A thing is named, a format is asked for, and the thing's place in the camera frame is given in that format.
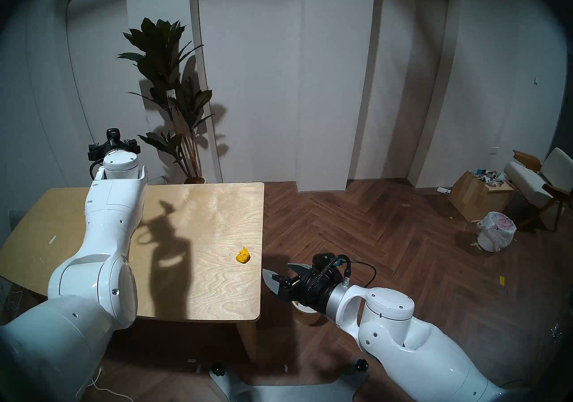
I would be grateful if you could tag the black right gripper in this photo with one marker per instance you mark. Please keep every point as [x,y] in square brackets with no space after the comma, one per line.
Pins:
[313,289]

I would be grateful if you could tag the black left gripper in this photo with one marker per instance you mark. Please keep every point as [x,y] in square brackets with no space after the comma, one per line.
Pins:
[114,142]

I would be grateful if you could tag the yellow wrapper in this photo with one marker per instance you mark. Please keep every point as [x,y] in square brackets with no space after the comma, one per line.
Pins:
[243,257]

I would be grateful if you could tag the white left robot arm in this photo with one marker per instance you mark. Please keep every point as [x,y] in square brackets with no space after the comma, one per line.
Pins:
[112,208]

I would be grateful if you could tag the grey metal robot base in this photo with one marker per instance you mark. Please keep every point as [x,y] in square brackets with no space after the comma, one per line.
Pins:
[286,392]

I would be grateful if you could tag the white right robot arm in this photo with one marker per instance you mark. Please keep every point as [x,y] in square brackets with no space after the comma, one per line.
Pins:
[403,343]

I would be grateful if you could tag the round beige trash bin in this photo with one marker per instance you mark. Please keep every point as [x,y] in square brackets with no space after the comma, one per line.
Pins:
[306,316]

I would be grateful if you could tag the bin with white plastic bag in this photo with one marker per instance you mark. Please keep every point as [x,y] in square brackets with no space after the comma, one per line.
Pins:
[496,232]

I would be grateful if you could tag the pile of mixed small trash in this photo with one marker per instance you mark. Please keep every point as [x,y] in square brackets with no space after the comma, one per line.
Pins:
[488,176]

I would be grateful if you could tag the light wooden table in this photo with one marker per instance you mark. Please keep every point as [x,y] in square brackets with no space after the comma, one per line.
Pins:
[215,217]

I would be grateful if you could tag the tall green potted plant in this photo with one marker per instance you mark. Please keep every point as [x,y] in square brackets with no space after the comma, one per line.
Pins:
[161,61]

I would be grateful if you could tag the white paper piece on floor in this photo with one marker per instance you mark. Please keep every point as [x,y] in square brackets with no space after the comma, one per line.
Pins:
[443,190]

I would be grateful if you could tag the wooden cube box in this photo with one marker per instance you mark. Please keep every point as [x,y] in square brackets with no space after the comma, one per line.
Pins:
[474,199]

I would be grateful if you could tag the cream cushioned wooden armchair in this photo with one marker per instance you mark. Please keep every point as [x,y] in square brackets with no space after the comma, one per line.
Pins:
[530,182]

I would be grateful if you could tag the shiny crumpled plastic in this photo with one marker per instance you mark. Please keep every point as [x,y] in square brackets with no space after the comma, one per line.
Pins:
[557,333]

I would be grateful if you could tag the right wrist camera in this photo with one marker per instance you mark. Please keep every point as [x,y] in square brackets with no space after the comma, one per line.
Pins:
[327,261]

